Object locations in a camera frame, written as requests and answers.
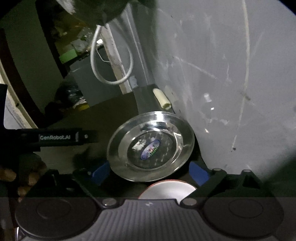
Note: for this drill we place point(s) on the cleaver with cream handle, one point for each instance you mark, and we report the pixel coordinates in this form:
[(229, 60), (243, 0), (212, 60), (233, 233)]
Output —
[(146, 100)]

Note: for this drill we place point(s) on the yellow bin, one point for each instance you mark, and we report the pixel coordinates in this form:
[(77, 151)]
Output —
[(81, 107)]

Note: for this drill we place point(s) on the green box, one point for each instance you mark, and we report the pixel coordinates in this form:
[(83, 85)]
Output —
[(69, 55)]

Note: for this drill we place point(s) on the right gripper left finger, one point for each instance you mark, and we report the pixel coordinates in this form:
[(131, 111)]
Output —
[(100, 174)]

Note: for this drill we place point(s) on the steel plate with sticker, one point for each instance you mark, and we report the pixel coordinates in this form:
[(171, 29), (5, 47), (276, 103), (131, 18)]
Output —
[(150, 146)]

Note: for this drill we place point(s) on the person's hand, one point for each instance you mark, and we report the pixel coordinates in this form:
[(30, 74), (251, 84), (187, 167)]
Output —
[(16, 186)]

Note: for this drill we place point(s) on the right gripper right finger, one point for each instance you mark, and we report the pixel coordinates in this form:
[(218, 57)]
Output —
[(199, 172)]

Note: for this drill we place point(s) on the dark cabinet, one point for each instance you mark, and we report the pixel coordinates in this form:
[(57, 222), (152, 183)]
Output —
[(92, 89)]

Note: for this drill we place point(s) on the white bowl red rim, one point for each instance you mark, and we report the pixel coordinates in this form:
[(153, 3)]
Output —
[(168, 189)]

